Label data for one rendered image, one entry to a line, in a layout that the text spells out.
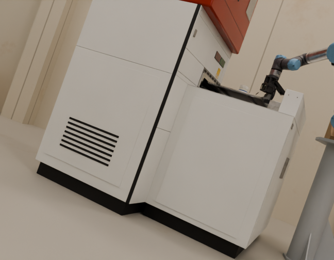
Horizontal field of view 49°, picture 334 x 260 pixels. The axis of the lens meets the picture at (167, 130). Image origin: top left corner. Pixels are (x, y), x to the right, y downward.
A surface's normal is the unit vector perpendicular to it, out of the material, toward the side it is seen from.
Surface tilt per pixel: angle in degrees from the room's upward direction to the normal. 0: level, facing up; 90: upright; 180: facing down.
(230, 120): 90
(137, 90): 90
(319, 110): 90
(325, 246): 90
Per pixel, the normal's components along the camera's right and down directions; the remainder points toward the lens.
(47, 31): -0.15, -0.04
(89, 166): -0.36, -0.13
